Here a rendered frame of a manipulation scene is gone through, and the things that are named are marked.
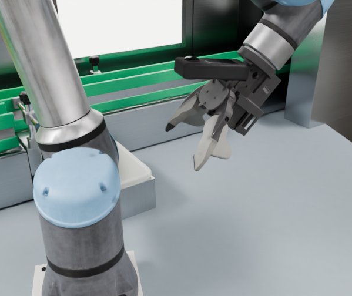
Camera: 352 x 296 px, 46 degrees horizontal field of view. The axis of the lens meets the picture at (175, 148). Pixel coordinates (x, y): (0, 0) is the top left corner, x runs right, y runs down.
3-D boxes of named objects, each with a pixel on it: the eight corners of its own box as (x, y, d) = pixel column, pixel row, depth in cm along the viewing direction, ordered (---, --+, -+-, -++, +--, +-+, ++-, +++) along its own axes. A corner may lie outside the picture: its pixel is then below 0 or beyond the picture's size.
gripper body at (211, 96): (242, 140, 69) (289, 83, 67) (207, 115, 65) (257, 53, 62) (223, 122, 75) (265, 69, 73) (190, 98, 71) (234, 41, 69)
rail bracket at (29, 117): (28, 127, 100) (19, 78, 95) (50, 154, 88) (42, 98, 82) (15, 130, 99) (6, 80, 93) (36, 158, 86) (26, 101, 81)
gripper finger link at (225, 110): (225, 141, 63) (238, 91, 65) (218, 136, 62) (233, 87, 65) (204, 144, 66) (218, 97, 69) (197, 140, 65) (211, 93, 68)
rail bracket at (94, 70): (97, 96, 124) (93, 51, 118) (106, 102, 119) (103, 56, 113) (84, 98, 122) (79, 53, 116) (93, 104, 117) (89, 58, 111)
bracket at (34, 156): (35, 155, 102) (30, 130, 99) (47, 171, 95) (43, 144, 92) (20, 160, 101) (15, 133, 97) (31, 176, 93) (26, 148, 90)
